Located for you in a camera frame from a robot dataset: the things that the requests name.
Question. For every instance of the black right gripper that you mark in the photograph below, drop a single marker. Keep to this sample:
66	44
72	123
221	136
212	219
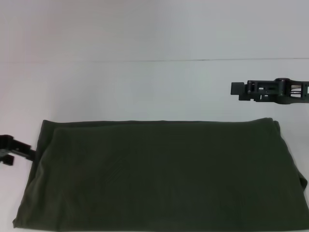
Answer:
293	91

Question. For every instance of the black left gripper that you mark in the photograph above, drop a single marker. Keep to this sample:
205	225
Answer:
6	145

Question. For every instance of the dark green FREE t-shirt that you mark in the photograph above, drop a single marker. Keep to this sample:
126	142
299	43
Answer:
154	174

